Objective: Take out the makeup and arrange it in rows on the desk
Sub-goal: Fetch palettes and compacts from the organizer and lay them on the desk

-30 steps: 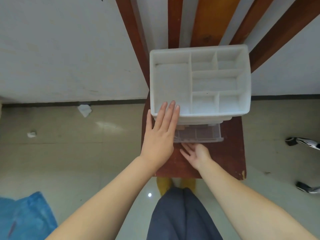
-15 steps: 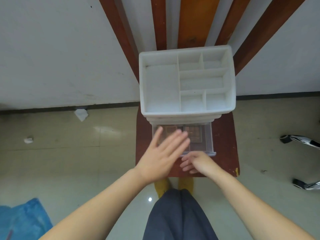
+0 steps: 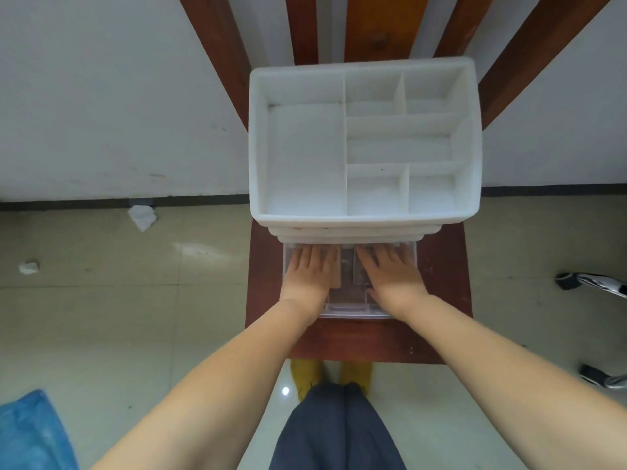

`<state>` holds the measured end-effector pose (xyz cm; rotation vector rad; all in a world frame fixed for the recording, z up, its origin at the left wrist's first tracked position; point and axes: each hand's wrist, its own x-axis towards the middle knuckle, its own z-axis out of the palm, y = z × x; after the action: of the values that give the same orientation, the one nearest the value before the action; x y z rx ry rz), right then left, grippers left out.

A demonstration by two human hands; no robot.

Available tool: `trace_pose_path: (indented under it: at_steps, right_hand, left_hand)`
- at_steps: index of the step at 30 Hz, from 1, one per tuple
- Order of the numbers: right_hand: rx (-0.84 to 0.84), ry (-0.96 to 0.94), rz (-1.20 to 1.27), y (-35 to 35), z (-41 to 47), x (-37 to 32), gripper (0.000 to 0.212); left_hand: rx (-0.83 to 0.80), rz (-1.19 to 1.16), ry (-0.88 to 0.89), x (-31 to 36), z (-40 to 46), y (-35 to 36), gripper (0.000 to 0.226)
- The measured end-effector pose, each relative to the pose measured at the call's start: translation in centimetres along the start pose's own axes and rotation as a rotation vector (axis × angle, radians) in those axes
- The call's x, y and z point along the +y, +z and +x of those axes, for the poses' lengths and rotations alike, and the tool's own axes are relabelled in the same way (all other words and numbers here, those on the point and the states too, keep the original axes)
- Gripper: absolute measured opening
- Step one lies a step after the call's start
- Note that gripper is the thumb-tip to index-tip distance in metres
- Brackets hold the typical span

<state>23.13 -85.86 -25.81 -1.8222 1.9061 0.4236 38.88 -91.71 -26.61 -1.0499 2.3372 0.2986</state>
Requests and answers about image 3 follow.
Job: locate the person's yellow shoe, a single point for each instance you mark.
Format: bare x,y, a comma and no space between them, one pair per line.
356,374
304,376

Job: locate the large crumpled white paper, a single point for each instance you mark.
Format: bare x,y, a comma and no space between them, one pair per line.
143,218

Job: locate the small crumpled white paper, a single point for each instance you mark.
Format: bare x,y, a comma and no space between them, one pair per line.
28,268

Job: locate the person's left hand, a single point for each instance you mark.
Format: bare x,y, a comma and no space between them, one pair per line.
308,278

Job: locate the person's grey trousers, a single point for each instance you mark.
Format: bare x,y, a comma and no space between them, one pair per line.
338,430

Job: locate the person's right forearm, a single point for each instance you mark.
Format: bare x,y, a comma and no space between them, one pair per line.
499,386

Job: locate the chrome office chair base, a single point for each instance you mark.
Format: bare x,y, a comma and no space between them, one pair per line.
597,283

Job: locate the dark wooden stool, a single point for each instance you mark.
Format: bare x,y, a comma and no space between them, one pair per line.
441,288

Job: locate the person's left forearm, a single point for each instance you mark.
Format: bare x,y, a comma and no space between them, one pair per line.
210,401

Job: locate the blue plastic bag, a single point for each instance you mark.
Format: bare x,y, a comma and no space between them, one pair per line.
29,435

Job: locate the person's left yellow shoe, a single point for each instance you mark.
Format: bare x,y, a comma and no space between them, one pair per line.
304,376

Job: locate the person's right hand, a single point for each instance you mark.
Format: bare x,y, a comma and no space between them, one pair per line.
397,283

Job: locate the person's right yellow shoe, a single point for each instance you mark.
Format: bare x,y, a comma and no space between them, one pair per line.
356,374

